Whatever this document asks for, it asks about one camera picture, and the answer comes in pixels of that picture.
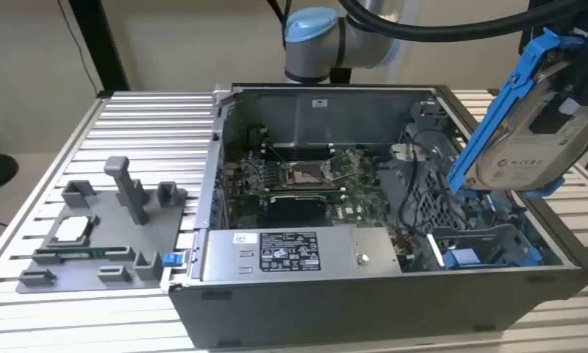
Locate hard disk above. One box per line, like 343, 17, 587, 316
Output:
446, 27, 588, 202
440, 249, 540, 270

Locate black RAM slot bank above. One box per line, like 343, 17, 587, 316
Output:
265, 143, 338, 160

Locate grey metal drive cage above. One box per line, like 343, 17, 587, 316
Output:
379, 121, 479, 238

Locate green motherboard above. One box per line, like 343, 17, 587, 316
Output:
220, 143, 408, 236

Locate CPU socket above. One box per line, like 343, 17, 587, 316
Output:
284, 160, 335, 188

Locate locking lever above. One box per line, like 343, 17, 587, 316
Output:
265, 143, 291, 165

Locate black graphics card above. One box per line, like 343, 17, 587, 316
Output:
260, 193, 328, 228

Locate dark grey PC case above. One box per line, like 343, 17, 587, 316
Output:
168, 82, 588, 349

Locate silver power supply unit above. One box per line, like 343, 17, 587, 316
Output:
197, 227, 404, 281

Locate grey parts rack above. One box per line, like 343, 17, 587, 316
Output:
16, 155, 191, 295

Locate silver CPU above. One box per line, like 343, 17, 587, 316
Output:
53, 216, 92, 242

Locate green RAM stick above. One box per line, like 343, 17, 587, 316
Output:
35, 246, 128, 257

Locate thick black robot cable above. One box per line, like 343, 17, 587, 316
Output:
336, 0, 587, 42

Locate thin black case cable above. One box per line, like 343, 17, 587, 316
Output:
399, 144, 435, 237

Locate red brown power wire bundle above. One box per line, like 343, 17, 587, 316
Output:
391, 237, 420, 260

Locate black upright post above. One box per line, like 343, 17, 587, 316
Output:
71, 0, 131, 93

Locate thin black wall cable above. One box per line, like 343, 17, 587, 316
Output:
57, 0, 101, 97

